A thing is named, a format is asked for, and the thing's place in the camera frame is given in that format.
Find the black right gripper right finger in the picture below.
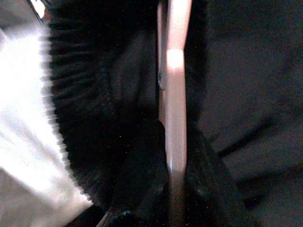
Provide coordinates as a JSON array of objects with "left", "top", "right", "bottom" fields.
[{"left": 186, "top": 127, "right": 255, "bottom": 227}]

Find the pink plastic clothes hanger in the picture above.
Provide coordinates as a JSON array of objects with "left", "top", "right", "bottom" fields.
[{"left": 156, "top": 0, "right": 193, "bottom": 227}]

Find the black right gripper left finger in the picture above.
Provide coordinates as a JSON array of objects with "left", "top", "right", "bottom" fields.
[{"left": 104, "top": 119, "right": 172, "bottom": 227}]

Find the black garment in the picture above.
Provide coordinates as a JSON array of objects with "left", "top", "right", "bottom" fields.
[{"left": 41, "top": 0, "right": 303, "bottom": 227}]

